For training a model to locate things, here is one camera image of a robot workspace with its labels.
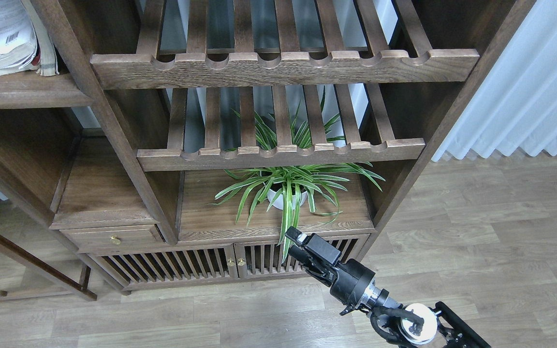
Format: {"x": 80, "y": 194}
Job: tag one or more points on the yellow green cover book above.
{"x": 18, "y": 42}

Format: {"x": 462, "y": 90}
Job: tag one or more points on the wooden drawer with brass knob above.
{"x": 114, "y": 238}

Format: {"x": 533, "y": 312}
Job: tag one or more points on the white pleated curtain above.
{"x": 515, "y": 108}

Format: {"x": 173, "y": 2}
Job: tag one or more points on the dark maroon cover book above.
{"x": 45, "y": 60}

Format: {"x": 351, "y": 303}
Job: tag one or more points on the dark wooden bookshelf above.
{"x": 156, "y": 101}

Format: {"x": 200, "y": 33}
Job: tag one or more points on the right slatted cabinet door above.
{"x": 262, "y": 260}

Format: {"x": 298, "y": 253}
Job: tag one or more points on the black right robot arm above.
{"x": 407, "y": 326}

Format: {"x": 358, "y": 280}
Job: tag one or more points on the green spider plant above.
{"x": 292, "y": 186}

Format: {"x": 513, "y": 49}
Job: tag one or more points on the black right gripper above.
{"x": 347, "y": 281}

